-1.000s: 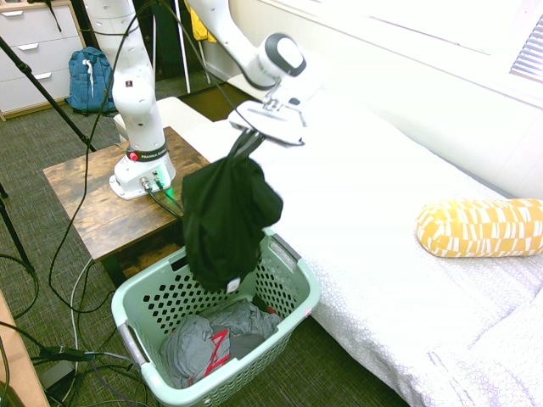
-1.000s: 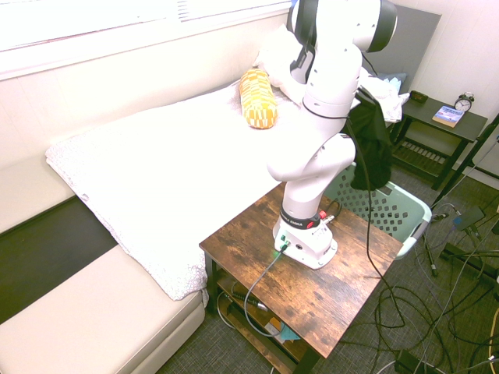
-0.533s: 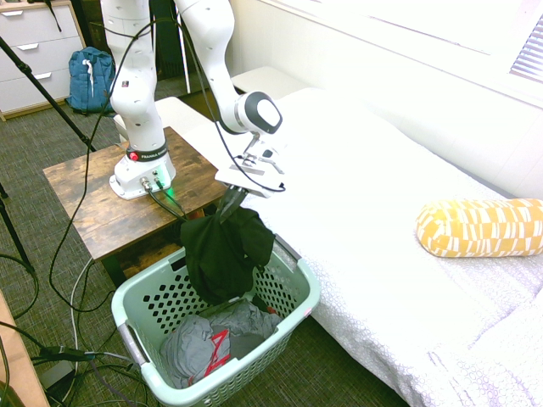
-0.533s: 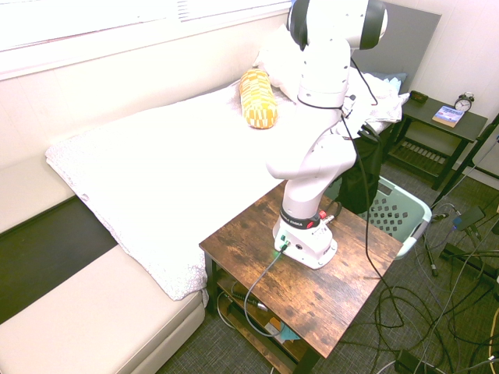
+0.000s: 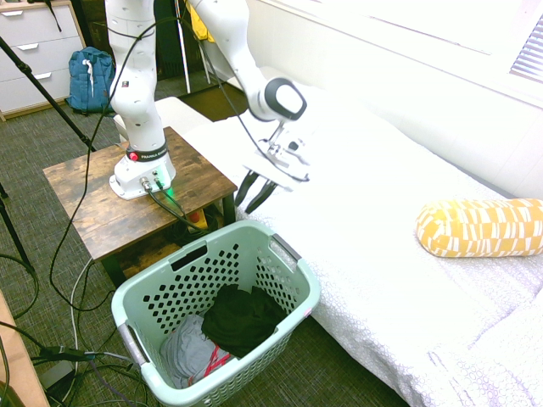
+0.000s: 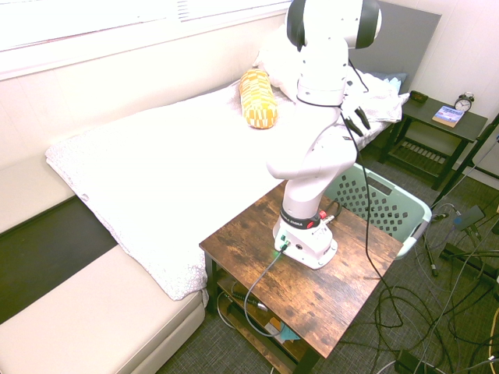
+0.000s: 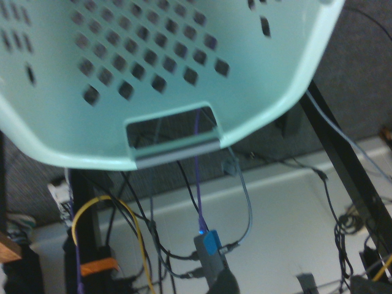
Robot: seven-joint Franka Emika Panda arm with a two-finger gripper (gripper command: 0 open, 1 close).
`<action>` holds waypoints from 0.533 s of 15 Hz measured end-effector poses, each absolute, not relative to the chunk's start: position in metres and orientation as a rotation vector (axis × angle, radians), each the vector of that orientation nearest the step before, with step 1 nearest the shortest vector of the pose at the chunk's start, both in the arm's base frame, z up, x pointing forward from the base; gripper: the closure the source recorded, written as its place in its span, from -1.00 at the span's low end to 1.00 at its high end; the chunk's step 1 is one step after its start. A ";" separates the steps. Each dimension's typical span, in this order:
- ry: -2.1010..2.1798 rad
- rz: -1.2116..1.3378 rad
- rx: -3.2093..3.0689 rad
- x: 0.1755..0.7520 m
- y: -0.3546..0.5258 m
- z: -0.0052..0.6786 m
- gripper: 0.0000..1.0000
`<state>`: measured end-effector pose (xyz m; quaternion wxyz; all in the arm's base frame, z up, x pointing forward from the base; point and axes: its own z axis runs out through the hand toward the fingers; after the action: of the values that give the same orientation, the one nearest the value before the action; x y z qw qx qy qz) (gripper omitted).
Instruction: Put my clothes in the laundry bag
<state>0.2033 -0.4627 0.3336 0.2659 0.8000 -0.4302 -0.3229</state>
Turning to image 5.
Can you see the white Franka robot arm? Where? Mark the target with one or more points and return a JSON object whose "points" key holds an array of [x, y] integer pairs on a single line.
{"points": [[140, 106]]}

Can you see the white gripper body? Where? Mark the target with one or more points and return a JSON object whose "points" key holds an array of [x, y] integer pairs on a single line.
{"points": [[282, 163]]}

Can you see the blue backpack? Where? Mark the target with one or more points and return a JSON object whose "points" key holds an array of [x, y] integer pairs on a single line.
{"points": [[89, 80]]}

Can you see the yellow hanging cloth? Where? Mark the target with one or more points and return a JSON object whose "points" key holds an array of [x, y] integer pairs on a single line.
{"points": [[199, 25]]}

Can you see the grey garment with red print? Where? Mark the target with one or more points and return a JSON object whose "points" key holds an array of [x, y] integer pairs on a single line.
{"points": [[186, 352]]}

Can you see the window blind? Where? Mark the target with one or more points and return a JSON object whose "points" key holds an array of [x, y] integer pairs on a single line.
{"points": [[528, 55]]}

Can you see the black power adapter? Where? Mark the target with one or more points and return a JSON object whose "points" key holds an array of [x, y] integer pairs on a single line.
{"points": [[63, 352]]}

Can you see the white drawer dresser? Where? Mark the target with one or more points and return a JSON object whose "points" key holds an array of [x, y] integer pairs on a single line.
{"points": [[29, 51]]}

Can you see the light wooden furniture edge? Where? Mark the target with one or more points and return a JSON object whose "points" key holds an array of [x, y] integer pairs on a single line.
{"points": [[21, 364]]}

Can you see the mint green laundry basket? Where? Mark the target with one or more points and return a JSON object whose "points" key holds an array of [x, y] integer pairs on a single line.
{"points": [[186, 271]]}

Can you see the black tripod leg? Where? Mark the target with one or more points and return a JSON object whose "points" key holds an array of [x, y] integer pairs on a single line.
{"points": [[15, 233]]}

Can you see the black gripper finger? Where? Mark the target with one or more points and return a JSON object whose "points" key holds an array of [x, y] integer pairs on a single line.
{"points": [[262, 197], [245, 188]]}

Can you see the black garment with white tag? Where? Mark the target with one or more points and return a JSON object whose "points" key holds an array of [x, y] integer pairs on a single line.
{"points": [[242, 326]]}

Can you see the brown wooden side table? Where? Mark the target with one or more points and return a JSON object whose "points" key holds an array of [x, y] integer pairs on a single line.
{"points": [[97, 203]]}

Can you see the white bed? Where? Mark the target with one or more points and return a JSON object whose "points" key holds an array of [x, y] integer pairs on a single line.
{"points": [[382, 237]]}

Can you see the black tripod pole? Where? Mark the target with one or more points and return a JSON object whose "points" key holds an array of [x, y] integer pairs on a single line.
{"points": [[46, 95]]}

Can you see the white thin pole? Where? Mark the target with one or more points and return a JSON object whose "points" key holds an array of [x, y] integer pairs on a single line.
{"points": [[184, 55]]}

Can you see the red yellow emergency stop button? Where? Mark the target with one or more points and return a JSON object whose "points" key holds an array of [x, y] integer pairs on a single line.
{"points": [[197, 219]]}

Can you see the yellow white patterned bolster pillow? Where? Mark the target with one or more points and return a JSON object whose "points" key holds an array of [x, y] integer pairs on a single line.
{"points": [[483, 229]]}

